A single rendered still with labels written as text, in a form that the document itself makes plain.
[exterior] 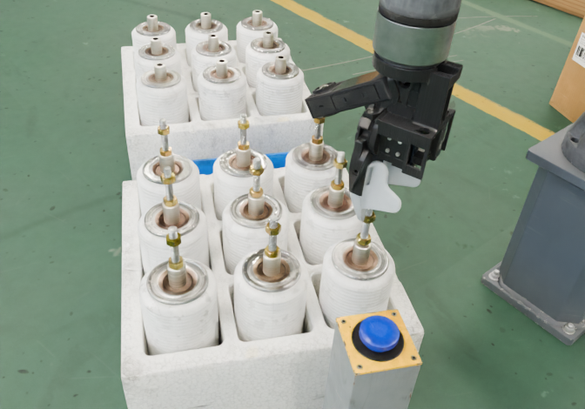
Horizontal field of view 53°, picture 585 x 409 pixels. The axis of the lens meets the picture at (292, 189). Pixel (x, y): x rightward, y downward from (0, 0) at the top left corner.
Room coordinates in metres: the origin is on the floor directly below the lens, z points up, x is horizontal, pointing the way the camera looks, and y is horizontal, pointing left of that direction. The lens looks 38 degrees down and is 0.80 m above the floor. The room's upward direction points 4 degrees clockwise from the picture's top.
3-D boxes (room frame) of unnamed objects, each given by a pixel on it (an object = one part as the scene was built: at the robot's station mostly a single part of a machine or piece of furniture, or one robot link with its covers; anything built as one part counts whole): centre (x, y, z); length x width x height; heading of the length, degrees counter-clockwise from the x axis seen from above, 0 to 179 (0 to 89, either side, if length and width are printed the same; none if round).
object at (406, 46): (0.55, -0.11, 0.57); 0.08 x 0.08 x 0.05
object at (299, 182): (0.78, -0.03, 0.16); 0.10 x 0.10 x 0.18
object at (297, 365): (0.64, 0.05, 0.09); 0.39 x 0.39 x 0.18; 15
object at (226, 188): (0.75, 0.08, 0.16); 0.10 x 0.10 x 0.18
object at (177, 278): (0.50, 0.13, 0.26); 0.02 x 0.02 x 0.03
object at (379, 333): (0.38, -0.10, 0.32); 0.04 x 0.04 x 0.02
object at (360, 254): (0.56, -0.09, 0.26); 0.02 x 0.02 x 0.03
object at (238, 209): (0.64, 0.05, 0.25); 0.08 x 0.08 x 0.01
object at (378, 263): (0.56, -0.09, 0.25); 0.08 x 0.08 x 0.01
